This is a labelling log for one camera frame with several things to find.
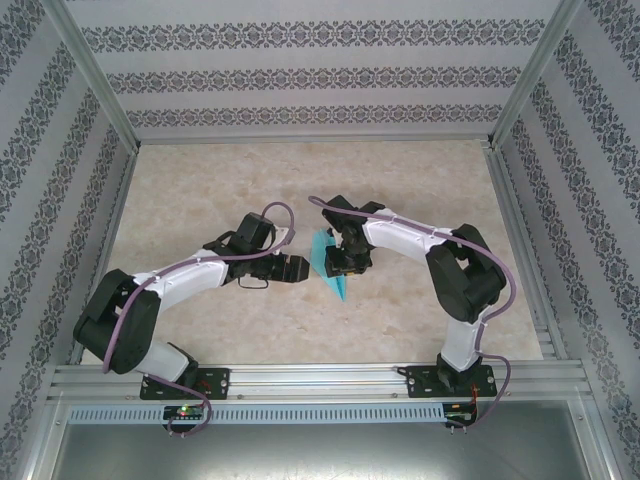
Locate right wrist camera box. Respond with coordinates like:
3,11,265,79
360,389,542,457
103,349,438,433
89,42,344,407
319,194,361,239

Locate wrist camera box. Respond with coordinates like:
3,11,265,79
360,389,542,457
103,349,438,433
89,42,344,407
319,194,361,239
234,212,295,254

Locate aluminium frame bar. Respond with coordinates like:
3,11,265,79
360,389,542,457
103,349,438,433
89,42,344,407
22,392,69,480
577,394,621,480

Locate slotted grey cable duct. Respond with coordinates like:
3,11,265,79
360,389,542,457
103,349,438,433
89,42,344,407
67,402,446,426

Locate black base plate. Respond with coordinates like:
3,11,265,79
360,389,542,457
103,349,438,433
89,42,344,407
407,363,499,400
139,367,232,401

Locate aluminium mounting rail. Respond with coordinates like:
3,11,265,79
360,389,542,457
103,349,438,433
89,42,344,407
47,362,594,401

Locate grey metal sheet panel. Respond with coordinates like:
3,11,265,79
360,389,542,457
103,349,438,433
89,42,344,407
29,424,611,480

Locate teal cloth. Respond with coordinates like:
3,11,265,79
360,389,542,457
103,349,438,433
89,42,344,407
308,227,350,304

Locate purple cable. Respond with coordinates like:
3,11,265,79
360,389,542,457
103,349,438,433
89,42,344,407
307,195,518,432
102,201,296,440

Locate aluminium frame post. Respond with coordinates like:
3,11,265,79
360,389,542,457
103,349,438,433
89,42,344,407
487,0,586,150
47,0,142,154

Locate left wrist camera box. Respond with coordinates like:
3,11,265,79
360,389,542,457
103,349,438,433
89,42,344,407
234,212,295,254

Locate aluminium side rail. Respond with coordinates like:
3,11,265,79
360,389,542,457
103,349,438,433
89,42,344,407
69,149,140,364
484,147,569,361

